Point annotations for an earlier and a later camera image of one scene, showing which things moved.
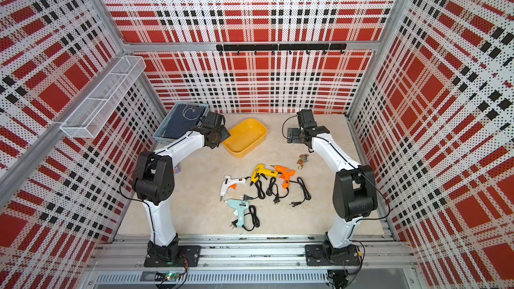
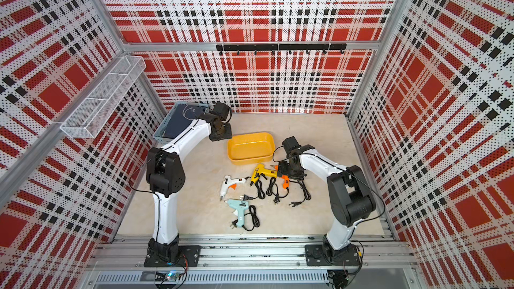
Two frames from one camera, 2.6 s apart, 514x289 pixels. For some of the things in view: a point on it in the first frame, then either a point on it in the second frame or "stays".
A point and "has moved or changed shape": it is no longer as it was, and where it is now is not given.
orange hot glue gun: [285, 172] stays
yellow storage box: [244, 137] has moved or changed shape
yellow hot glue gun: [259, 169] stays
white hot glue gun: [229, 182] stays
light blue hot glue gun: [240, 205] stays
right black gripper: [294, 132] -> [282, 169]
